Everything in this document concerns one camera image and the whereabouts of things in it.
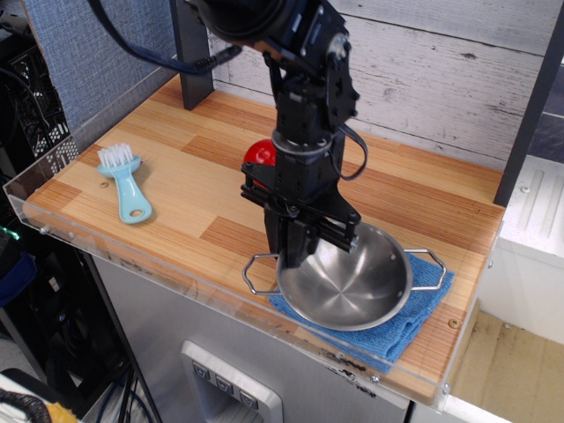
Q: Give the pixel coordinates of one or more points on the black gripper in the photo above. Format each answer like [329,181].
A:
[301,201]

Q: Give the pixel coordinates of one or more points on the white appliance on right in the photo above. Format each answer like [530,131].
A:
[522,284]

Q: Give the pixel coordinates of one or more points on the stainless steel cabinet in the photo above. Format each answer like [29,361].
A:
[205,355]

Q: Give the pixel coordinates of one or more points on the stainless steel wok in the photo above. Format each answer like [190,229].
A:
[352,291]

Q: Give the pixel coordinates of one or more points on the light blue dish brush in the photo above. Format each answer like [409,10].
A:
[118,162]

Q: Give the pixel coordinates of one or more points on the red ball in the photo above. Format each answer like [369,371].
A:
[261,152]

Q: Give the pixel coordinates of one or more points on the dark grey left post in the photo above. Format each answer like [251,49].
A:
[191,42]

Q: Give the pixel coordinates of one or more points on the dark grey right post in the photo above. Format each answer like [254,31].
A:
[546,75]

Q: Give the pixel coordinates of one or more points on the black plastic crate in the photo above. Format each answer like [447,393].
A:
[37,110]

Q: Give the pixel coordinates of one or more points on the blue folded cloth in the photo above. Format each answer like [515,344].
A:
[383,345]

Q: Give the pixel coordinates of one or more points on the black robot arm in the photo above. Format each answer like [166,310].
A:
[306,48]

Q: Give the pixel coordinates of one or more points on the dark grey post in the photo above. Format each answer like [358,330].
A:
[191,42]
[546,75]

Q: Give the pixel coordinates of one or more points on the clear acrylic table guard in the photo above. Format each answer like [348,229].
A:
[202,228]

